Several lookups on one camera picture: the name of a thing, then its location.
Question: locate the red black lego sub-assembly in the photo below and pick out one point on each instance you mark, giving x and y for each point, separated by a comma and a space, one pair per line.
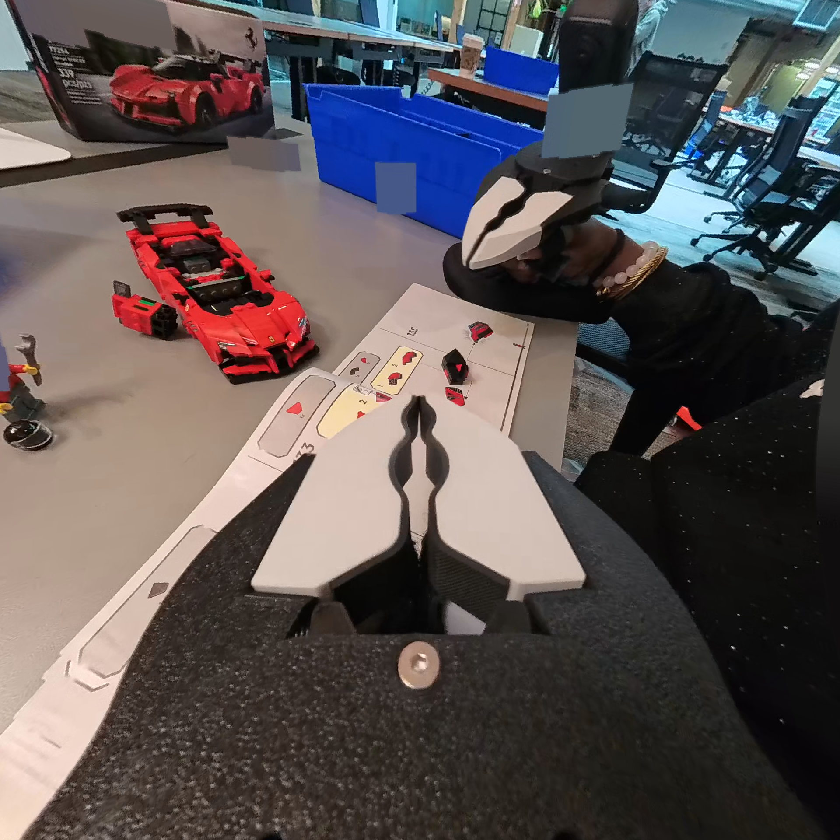
134, 312

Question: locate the gold bangle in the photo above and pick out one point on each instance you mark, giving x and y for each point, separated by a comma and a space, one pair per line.
649, 272

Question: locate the black lego helmet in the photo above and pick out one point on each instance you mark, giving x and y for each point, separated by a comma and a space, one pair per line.
27, 436

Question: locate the lego instruction booklet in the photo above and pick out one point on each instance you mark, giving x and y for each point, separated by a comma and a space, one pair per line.
433, 321

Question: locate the small orange object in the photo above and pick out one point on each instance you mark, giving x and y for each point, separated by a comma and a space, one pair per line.
688, 418

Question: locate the lego set box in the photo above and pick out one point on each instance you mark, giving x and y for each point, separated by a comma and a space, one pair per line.
164, 85

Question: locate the wooden office desk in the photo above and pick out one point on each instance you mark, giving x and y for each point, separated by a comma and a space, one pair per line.
499, 88

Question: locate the blue plastic bin with divider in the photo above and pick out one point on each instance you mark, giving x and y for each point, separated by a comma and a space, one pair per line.
348, 151

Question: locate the person's right hand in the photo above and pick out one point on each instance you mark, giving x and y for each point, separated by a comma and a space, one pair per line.
590, 253

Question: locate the paper coffee cup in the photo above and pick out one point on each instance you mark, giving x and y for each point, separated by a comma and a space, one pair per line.
472, 56

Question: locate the person's black clothing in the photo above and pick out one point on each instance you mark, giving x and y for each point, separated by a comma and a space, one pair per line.
722, 525

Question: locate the lego minifigure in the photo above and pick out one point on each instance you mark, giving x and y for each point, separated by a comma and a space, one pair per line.
26, 394

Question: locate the person's right forearm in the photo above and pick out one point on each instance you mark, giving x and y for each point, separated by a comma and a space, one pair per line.
695, 308

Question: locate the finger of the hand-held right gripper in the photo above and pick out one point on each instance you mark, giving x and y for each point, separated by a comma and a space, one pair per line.
505, 193
508, 239

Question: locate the black office chair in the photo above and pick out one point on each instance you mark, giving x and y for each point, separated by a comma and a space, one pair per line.
682, 111
787, 184

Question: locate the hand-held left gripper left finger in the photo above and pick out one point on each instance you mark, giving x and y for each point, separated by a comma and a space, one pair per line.
341, 512

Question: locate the small black red lego assembly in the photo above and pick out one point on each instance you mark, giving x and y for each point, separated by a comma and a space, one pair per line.
455, 367

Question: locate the red lego car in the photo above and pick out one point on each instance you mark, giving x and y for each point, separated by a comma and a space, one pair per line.
249, 315

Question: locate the black chair armrest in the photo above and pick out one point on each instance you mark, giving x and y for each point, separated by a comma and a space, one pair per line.
525, 295

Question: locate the white desk lamp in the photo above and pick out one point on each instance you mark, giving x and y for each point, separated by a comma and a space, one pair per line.
26, 149

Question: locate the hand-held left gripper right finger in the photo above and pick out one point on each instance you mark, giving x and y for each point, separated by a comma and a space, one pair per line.
499, 512

